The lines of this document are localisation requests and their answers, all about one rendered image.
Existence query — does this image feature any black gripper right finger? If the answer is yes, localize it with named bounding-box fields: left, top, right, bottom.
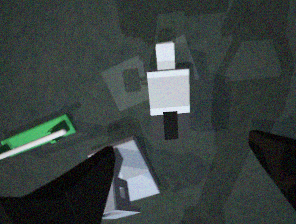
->
left=249, top=130, right=296, bottom=211

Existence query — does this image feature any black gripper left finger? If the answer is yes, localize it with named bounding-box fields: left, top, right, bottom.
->
left=0, top=146, right=115, bottom=224

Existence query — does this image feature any white pin with red cap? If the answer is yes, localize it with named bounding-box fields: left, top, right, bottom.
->
left=0, top=129, right=67, bottom=160

